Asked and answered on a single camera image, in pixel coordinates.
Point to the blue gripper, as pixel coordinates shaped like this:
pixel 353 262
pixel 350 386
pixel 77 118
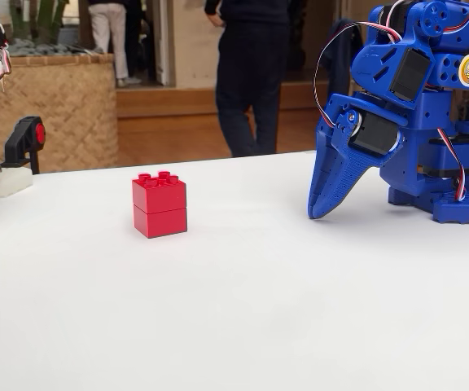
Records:
pixel 370 136

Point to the red toy brick block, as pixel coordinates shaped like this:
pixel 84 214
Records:
pixel 159 207

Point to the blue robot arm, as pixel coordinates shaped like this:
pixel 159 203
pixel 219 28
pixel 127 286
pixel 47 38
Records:
pixel 442 122

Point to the person in dark clothes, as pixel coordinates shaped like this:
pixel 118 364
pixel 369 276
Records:
pixel 251 69

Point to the person in white trousers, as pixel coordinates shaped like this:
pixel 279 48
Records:
pixel 108 32

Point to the woven wicker planter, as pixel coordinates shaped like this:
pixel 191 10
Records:
pixel 67 114

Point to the black table clamp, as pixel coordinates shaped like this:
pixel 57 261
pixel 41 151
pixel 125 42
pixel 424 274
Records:
pixel 23 142

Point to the green potted plant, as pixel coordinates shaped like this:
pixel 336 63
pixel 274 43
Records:
pixel 43 20

